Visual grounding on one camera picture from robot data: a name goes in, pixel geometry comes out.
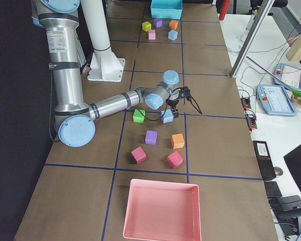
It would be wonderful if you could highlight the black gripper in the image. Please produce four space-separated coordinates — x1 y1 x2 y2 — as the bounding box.
168 89 180 118

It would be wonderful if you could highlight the light blue foam block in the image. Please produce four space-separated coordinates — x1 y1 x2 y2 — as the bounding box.
160 109 174 124

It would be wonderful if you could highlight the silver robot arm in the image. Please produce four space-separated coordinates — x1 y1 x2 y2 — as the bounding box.
32 1 182 147

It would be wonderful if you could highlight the orange foam block right side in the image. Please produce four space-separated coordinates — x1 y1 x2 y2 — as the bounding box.
171 133 185 149

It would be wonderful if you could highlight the orange foam block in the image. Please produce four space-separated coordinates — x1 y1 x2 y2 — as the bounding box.
171 133 185 149
169 20 179 30

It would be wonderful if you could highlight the purple foam block right side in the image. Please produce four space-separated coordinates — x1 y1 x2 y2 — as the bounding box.
145 130 158 145

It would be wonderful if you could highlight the purple foam block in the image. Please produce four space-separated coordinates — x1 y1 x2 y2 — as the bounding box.
145 130 158 145
154 19 163 28

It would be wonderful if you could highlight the green foam block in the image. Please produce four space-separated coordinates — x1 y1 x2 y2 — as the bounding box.
133 109 145 124

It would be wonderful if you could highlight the maroon foam block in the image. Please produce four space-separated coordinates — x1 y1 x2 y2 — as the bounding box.
130 147 147 164
167 151 184 169

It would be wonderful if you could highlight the pink foam block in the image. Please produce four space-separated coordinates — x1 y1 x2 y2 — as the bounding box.
148 30 156 40

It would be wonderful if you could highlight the orange foam block left side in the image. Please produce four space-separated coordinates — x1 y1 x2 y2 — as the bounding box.
169 20 179 30

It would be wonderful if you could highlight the purple foam block left side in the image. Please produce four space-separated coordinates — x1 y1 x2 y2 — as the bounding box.
154 19 163 28

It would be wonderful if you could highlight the yellow foam block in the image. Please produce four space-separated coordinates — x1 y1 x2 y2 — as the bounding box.
142 21 152 32

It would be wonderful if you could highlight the black power box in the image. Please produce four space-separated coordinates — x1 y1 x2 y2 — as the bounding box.
252 141 276 181

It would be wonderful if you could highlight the near teach pendant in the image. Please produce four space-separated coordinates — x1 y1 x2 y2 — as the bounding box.
256 84 297 116

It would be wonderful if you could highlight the teach pendant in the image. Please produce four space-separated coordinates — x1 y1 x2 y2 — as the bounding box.
274 63 301 91
256 84 297 116

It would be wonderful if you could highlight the teal plastic bin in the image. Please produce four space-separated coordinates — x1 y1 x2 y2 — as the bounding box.
150 0 183 20

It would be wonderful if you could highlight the pink plastic bin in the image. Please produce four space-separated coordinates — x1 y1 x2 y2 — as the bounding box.
123 179 202 240

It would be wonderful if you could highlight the far teach pendant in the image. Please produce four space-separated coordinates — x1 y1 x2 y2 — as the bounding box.
274 63 301 91

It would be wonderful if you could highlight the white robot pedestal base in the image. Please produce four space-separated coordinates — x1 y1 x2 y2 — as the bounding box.
80 0 125 82

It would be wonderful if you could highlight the green handled grabber stick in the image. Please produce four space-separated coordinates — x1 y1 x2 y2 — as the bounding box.
246 56 301 106

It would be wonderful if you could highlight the aluminium frame post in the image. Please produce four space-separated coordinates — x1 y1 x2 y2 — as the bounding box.
230 0 274 78

